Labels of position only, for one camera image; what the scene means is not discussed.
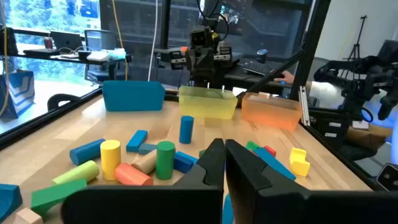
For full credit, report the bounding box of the black curved object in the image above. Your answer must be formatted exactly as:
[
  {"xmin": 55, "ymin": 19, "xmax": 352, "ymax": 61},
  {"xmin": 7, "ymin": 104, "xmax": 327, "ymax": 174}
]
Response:
[{"xmin": 47, "ymin": 93, "xmax": 82, "ymax": 111}]

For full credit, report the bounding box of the dark blue wooden plank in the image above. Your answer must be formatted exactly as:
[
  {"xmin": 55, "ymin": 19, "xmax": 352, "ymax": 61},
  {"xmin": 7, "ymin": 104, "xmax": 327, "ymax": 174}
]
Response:
[{"xmin": 173, "ymin": 151, "xmax": 199, "ymax": 174}]

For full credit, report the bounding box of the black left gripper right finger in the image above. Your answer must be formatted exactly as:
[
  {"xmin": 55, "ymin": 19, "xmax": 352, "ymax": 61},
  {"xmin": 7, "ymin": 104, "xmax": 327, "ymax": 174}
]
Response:
[{"xmin": 225, "ymin": 139, "xmax": 398, "ymax": 224}]

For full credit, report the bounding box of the yellow hanging cable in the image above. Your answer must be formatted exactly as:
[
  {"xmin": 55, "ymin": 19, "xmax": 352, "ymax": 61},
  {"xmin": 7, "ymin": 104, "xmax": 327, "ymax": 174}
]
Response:
[{"xmin": 111, "ymin": 0, "xmax": 129, "ymax": 82}]

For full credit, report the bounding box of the blue and white bag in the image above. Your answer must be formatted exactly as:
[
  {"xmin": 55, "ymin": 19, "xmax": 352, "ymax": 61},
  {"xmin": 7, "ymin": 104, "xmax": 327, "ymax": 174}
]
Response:
[{"xmin": 0, "ymin": 69, "xmax": 36, "ymax": 119}]

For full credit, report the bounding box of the black side desk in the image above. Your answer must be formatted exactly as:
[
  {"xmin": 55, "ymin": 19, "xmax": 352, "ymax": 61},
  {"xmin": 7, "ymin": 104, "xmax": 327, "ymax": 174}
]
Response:
[{"xmin": 12, "ymin": 48, "xmax": 134, "ymax": 82}]

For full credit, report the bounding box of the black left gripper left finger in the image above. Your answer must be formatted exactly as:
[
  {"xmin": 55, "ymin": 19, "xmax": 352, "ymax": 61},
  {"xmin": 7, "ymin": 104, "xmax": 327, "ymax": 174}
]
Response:
[{"xmin": 61, "ymin": 138, "xmax": 226, "ymax": 224}]

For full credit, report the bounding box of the teal wooden plank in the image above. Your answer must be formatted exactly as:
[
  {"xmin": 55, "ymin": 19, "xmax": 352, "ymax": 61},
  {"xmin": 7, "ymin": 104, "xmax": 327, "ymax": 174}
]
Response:
[{"xmin": 138, "ymin": 142, "xmax": 158, "ymax": 156}]

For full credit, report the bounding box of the small black camera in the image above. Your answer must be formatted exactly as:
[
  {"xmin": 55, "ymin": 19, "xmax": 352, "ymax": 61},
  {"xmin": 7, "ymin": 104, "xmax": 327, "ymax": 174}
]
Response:
[{"xmin": 376, "ymin": 162, "xmax": 398, "ymax": 192}]

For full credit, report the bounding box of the blue plastic bin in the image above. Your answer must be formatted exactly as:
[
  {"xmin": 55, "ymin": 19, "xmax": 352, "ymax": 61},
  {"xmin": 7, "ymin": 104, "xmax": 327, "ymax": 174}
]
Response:
[{"xmin": 102, "ymin": 80, "xmax": 167, "ymax": 113}]

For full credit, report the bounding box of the black tripod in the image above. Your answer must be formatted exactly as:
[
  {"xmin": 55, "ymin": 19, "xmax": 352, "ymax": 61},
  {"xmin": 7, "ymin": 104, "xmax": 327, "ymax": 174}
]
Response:
[{"xmin": 343, "ymin": 14, "xmax": 370, "ymax": 63}]

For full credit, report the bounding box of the brown cardboard box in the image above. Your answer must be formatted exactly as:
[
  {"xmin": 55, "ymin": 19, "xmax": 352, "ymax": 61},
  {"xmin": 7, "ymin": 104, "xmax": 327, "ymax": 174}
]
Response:
[{"xmin": 346, "ymin": 124, "xmax": 393, "ymax": 151}]

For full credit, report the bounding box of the yellow translucent plastic bin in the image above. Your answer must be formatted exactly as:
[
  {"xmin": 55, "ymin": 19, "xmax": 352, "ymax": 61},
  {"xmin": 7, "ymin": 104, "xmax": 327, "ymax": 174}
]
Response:
[{"xmin": 178, "ymin": 85, "xmax": 239, "ymax": 120}]

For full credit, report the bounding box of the natural wooden cylinder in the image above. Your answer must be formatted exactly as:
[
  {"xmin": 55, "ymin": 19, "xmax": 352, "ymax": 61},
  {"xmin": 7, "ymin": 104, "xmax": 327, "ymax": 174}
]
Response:
[{"xmin": 131, "ymin": 149, "xmax": 158, "ymax": 175}]

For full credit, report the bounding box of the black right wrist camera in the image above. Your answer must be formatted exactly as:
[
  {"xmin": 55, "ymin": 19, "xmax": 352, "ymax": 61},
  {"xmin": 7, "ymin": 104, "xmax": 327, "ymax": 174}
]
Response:
[{"xmin": 189, "ymin": 26, "xmax": 213, "ymax": 48}]

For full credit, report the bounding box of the grey mesh office chair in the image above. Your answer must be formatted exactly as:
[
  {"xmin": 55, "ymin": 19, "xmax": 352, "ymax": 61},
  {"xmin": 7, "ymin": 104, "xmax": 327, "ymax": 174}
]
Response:
[{"xmin": 83, "ymin": 29, "xmax": 118, "ymax": 84}]

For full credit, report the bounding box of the black keyboard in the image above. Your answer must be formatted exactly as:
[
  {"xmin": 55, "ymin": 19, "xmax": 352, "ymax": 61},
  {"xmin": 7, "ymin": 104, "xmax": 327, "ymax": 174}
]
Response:
[{"xmin": 241, "ymin": 60, "xmax": 282, "ymax": 78}]

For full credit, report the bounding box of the white box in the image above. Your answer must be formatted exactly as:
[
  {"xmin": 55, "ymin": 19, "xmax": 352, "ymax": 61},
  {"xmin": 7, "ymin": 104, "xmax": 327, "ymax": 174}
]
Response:
[{"xmin": 86, "ymin": 50, "xmax": 110, "ymax": 62}]

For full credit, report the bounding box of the yellow wooden cylinder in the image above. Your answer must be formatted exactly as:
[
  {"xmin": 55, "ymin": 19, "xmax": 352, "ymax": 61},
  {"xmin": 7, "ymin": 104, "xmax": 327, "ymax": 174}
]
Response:
[{"xmin": 99, "ymin": 139, "xmax": 122, "ymax": 182}]

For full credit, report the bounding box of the black cylinder speaker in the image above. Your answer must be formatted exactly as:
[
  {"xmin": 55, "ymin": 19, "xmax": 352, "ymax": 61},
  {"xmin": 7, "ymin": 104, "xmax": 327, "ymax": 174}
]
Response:
[{"xmin": 256, "ymin": 48, "xmax": 269, "ymax": 65}]

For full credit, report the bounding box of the blue wooden cylinder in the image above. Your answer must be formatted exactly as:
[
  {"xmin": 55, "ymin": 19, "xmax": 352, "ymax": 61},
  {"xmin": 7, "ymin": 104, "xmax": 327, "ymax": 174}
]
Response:
[
  {"xmin": 178, "ymin": 115, "xmax": 195, "ymax": 145},
  {"xmin": 69, "ymin": 138, "xmax": 106, "ymax": 166}
]

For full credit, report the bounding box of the black equipment box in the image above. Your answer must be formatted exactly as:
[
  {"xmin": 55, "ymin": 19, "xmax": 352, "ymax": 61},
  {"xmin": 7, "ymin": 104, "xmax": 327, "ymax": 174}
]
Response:
[{"xmin": 309, "ymin": 108, "xmax": 379, "ymax": 161}]

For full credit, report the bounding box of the green wooden arch block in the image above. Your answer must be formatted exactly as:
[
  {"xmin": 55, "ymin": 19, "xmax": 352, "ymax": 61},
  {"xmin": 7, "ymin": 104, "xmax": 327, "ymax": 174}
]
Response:
[{"xmin": 245, "ymin": 140, "xmax": 261, "ymax": 152}]

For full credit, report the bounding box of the grey laptop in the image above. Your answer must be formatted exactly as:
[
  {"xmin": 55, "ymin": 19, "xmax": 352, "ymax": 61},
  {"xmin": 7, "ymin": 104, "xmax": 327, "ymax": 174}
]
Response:
[{"xmin": 49, "ymin": 30, "xmax": 85, "ymax": 52}]

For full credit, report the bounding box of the light green wooden cylinder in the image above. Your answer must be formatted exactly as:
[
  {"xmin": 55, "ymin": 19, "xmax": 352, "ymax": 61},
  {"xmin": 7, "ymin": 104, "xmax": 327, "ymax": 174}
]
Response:
[{"xmin": 50, "ymin": 160, "xmax": 101, "ymax": 186}]

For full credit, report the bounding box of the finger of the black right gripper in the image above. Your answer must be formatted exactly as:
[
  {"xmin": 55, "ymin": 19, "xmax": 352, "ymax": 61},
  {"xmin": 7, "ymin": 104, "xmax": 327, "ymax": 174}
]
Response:
[
  {"xmin": 201, "ymin": 49, "xmax": 216, "ymax": 78},
  {"xmin": 188, "ymin": 49, "xmax": 203, "ymax": 78}
]

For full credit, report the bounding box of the yellow wooden arch block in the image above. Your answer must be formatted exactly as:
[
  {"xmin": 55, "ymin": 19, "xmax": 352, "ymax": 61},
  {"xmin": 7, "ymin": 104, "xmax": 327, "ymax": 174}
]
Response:
[{"xmin": 289, "ymin": 147, "xmax": 311, "ymax": 178}]

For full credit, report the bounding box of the teal cloth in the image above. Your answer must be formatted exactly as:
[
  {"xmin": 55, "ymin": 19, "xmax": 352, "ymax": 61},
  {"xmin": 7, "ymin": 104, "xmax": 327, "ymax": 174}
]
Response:
[{"xmin": 107, "ymin": 47, "xmax": 127, "ymax": 62}]

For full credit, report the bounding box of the black aluminium table frame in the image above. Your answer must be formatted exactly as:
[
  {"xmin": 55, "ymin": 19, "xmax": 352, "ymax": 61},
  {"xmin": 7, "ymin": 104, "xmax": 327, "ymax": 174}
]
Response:
[{"xmin": 0, "ymin": 0, "xmax": 385, "ymax": 190}]

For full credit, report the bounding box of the silver aluminium bracket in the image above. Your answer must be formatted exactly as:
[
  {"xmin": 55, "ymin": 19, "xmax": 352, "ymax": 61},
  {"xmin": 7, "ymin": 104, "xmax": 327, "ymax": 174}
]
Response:
[{"xmin": 298, "ymin": 86, "xmax": 312, "ymax": 127}]

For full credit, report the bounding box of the orange wooden cylinder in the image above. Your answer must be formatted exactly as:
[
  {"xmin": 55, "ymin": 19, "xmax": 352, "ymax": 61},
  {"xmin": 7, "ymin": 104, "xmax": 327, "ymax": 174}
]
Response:
[{"xmin": 114, "ymin": 162, "xmax": 154, "ymax": 187}]

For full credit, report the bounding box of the orange translucent plastic bin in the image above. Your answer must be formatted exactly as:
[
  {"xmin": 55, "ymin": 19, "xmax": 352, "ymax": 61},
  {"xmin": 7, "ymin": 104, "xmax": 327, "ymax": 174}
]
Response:
[{"xmin": 241, "ymin": 91, "xmax": 303, "ymax": 131}]

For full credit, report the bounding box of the white hanging cable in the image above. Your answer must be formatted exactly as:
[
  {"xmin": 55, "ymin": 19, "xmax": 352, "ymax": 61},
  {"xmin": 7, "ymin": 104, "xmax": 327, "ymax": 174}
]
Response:
[{"xmin": 147, "ymin": 0, "xmax": 160, "ymax": 83}]

